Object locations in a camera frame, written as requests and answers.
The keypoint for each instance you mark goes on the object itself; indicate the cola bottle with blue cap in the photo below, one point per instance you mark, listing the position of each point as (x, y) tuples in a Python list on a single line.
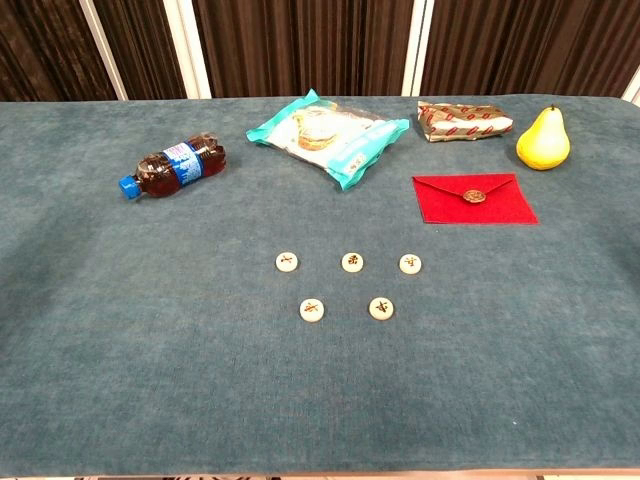
[(170, 170)]

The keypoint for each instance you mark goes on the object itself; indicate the dark brown pleated curtain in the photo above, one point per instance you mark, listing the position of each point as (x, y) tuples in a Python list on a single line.
[(525, 45), (300, 45), (140, 50), (40, 50)]

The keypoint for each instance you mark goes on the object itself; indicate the white partition post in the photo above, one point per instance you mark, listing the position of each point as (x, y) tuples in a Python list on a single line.
[(186, 50), (634, 90), (104, 50), (419, 50)]

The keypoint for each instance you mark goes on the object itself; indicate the red envelope with gold seal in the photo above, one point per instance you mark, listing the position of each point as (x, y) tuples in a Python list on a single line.
[(450, 205)]

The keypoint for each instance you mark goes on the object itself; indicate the teal white snack bag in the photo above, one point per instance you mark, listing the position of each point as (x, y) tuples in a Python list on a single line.
[(320, 132)]

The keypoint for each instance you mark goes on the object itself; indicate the yellow pear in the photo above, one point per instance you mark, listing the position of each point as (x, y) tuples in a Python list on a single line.
[(542, 145)]

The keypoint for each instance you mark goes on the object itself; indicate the teal table cloth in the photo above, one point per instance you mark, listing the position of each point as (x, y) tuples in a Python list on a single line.
[(150, 350)]

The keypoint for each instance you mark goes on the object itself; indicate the gold red patterned wrapper pack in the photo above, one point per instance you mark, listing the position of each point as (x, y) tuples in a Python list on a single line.
[(460, 122)]

